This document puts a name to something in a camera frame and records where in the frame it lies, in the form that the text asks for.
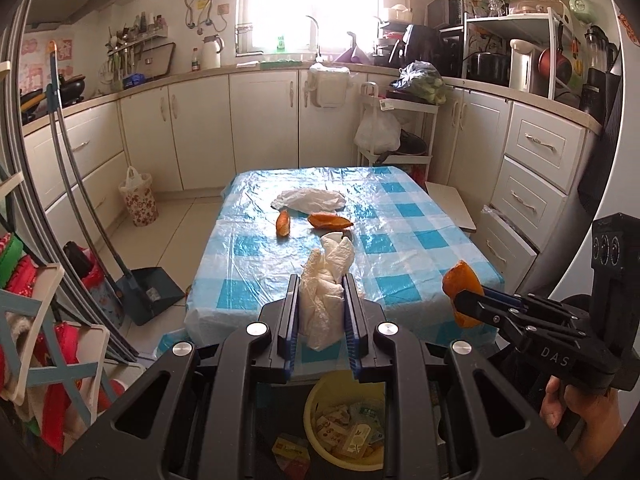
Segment white folding frame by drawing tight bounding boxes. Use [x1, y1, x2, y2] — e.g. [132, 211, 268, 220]
[0, 264, 112, 407]

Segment kitchen faucet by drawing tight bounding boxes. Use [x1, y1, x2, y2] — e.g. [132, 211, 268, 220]
[306, 15, 322, 61]

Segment black blender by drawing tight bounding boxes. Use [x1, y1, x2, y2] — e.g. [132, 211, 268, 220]
[580, 26, 619, 116]

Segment white kitchen cart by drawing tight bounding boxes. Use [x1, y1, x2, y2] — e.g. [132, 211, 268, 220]
[357, 82, 441, 186]

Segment white thermos jug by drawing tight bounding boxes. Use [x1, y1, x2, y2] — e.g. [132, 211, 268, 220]
[202, 35, 223, 69]

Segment black cooking pot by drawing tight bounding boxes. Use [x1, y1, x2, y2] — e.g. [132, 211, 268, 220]
[467, 51, 511, 83]

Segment patterned blue bin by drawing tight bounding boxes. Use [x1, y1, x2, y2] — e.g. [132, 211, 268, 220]
[64, 241, 126, 328]

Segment pale green cooker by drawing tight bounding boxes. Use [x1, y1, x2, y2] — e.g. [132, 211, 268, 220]
[569, 0, 597, 23]

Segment teal folding frame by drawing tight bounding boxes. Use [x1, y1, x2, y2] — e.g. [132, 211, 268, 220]
[0, 290, 117, 413]

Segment person's right hand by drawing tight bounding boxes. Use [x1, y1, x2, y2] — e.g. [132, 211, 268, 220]
[539, 375, 626, 431]

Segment cream kitchen cabinets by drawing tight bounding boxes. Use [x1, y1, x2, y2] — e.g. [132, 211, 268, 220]
[22, 62, 601, 281]

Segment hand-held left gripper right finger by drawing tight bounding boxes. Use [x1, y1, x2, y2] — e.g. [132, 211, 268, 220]
[342, 272, 583, 480]

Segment dark grey dustpan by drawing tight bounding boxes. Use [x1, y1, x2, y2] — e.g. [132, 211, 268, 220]
[47, 42, 186, 327]

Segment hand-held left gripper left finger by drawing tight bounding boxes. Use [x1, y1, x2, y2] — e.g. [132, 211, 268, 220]
[65, 272, 301, 480]

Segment white kettle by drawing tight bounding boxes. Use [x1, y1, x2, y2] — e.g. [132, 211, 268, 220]
[509, 39, 544, 93]

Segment kitchen window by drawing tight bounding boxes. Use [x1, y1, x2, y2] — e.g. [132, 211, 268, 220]
[235, 0, 417, 57]

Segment yellow plastic basin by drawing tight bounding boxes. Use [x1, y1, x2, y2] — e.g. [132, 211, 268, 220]
[303, 372, 387, 471]

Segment pile of snack wrappers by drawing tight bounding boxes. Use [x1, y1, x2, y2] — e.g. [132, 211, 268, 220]
[312, 400, 386, 461]

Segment yellow packet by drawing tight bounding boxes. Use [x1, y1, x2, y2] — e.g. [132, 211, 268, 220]
[271, 435, 311, 478]

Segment wall utensil rack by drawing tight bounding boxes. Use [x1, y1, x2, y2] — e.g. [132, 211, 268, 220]
[105, 12, 168, 56]

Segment floral waste basket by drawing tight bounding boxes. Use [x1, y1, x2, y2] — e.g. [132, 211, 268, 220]
[118, 166, 159, 227]

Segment red cloth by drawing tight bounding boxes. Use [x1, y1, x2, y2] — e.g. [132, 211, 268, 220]
[0, 232, 126, 456]

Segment white shopping bag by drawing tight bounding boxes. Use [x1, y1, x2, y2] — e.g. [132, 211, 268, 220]
[354, 110, 402, 155]

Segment microwave oven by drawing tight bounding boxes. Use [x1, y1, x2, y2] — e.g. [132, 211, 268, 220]
[426, 0, 468, 28]

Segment black wok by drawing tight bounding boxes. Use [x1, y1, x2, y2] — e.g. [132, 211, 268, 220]
[20, 75, 87, 108]

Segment white hanging bin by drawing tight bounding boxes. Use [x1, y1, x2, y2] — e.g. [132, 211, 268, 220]
[303, 62, 351, 109]

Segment purple plastic item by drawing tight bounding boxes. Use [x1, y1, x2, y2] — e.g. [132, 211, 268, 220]
[340, 31, 372, 64]

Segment blue checked plastic tablecloth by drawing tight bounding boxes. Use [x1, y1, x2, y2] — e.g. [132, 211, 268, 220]
[157, 166, 506, 361]

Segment bag of green vegetables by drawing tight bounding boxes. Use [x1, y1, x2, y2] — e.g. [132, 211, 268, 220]
[391, 61, 447, 106]

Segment white storage rack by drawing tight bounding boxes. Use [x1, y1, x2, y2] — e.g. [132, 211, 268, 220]
[462, 7, 566, 101]

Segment black pan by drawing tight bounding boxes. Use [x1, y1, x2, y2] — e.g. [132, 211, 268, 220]
[397, 130, 429, 157]

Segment black hanging cloth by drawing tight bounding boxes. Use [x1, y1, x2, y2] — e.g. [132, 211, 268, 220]
[577, 67, 628, 211]

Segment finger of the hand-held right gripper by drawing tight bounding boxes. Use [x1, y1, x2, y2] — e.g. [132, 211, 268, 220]
[480, 287, 556, 312]
[452, 290, 540, 347]

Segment grey broom handle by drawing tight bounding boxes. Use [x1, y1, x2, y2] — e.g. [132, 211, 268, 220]
[50, 85, 126, 311]

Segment clear white plastic bag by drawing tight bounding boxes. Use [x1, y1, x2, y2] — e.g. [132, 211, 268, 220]
[271, 189, 347, 213]

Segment black air fryer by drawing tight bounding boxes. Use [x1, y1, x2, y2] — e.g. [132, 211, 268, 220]
[400, 24, 442, 68]

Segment white tissue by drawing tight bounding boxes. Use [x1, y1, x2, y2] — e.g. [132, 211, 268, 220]
[298, 232, 356, 351]

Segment red pot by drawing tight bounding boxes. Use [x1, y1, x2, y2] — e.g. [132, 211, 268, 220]
[537, 47, 572, 81]

